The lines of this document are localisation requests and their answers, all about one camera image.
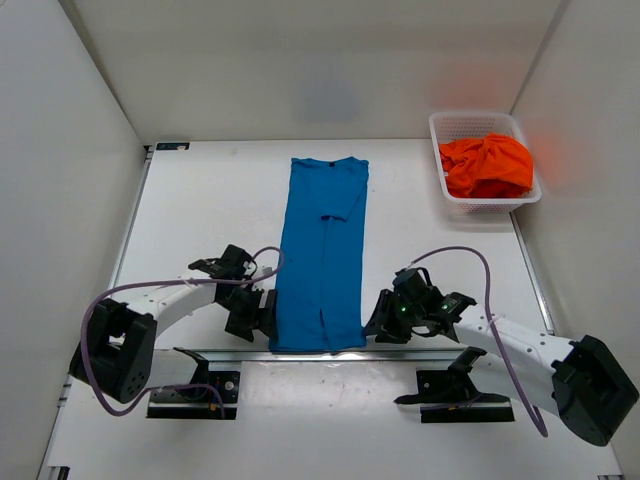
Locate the dark label sticker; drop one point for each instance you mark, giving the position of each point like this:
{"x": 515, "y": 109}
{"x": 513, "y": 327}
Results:
{"x": 172, "y": 146}

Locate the orange t shirt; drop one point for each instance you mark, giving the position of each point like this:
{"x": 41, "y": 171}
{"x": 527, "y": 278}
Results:
{"x": 495, "y": 166}

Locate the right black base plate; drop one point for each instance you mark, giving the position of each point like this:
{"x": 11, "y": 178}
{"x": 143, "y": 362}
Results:
{"x": 447, "y": 398}

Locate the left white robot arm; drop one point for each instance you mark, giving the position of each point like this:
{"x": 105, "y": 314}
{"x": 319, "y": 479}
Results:
{"x": 117, "y": 354}

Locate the blue t shirt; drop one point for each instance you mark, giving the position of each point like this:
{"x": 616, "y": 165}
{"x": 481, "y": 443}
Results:
{"x": 319, "y": 288}

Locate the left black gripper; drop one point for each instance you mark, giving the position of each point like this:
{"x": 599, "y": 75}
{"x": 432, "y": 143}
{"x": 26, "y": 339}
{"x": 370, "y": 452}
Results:
{"x": 255, "y": 312}

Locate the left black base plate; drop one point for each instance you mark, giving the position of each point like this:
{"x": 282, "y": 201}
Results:
{"x": 199, "y": 404}

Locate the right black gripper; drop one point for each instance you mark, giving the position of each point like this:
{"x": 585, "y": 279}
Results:
{"x": 388, "y": 317}

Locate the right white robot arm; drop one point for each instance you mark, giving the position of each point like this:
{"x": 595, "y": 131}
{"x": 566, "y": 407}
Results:
{"x": 578, "y": 381}

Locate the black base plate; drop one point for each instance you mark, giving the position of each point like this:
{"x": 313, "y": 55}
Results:
{"x": 447, "y": 398}
{"x": 199, "y": 404}

